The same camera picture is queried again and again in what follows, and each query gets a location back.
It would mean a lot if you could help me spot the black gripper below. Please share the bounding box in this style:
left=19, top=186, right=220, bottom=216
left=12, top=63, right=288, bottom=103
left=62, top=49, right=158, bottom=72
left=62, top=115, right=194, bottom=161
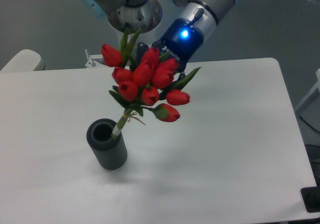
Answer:
left=136, top=18, right=204, bottom=84

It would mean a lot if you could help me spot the red tulip bouquet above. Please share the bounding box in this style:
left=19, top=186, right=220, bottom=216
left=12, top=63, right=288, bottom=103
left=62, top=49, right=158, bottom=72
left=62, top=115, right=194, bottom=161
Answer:
left=100, top=28, right=199, bottom=139

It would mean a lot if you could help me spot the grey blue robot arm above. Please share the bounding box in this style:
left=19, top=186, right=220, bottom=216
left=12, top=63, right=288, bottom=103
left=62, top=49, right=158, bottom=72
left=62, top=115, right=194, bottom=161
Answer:
left=82, top=0, right=239, bottom=72

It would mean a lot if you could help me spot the dark grey ribbed vase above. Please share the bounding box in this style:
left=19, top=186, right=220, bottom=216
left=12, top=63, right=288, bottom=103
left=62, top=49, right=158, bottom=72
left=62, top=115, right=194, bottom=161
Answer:
left=86, top=118, right=128, bottom=170

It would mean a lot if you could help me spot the white chair armrest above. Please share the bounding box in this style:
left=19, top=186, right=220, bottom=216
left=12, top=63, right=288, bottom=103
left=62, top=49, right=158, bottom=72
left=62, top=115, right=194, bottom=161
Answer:
left=0, top=49, right=46, bottom=73

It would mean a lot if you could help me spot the black device at table edge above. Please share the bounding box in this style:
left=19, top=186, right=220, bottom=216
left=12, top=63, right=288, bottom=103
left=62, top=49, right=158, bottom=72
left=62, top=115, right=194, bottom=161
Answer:
left=300, top=186, right=320, bottom=213

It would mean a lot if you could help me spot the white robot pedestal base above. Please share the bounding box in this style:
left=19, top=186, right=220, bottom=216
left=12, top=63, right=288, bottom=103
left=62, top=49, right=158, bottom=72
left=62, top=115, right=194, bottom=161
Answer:
left=84, top=0, right=176, bottom=69

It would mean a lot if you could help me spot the white furniture frame right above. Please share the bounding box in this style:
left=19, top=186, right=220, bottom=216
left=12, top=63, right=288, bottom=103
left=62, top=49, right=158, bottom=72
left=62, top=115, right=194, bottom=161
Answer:
left=294, top=69, right=320, bottom=116

